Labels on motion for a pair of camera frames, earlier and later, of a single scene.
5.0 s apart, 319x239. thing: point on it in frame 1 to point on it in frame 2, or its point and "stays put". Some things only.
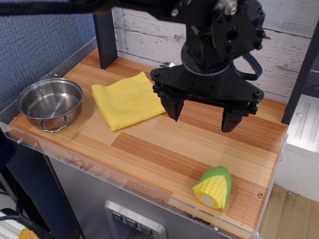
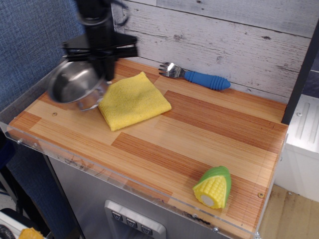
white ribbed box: [298, 171] stays put
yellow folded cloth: [127, 101] stays put
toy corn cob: [213, 188] stays put
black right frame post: [298, 87] stays put
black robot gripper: [202, 75] to [100, 46]
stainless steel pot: [53, 102] to [77, 82]
